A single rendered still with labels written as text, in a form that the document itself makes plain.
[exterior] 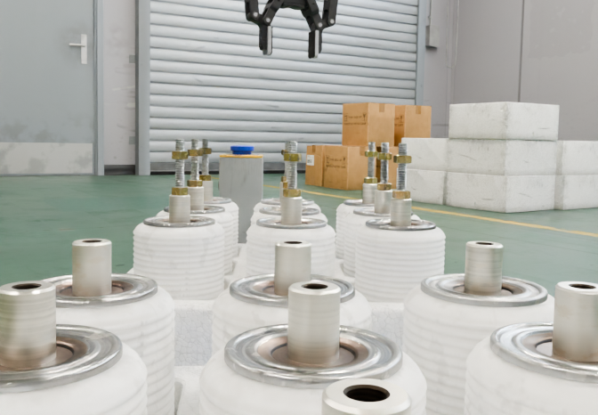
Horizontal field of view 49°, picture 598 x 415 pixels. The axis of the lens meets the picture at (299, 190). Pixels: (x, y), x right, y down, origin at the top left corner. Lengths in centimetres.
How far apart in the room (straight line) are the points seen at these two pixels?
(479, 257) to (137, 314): 20
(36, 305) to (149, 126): 569
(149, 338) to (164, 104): 565
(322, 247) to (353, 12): 642
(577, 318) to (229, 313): 18
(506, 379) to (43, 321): 19
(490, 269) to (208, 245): 35
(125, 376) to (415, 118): 465
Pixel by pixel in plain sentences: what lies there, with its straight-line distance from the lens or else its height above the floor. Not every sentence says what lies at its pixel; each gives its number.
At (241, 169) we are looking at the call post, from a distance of 108.
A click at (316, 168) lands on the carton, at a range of 488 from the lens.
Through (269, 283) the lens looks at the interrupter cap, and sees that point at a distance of 42.
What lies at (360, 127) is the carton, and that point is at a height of 43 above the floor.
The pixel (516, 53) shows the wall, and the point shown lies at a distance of 732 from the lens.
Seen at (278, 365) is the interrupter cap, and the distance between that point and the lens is 27.
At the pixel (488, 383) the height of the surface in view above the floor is 24.
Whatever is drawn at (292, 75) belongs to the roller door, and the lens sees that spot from 658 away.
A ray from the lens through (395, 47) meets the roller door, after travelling 735.
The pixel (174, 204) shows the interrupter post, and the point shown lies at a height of 27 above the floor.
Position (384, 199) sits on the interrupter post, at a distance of 83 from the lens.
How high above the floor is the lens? 34
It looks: 4 degrees down
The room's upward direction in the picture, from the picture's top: 1 degrees clockwise
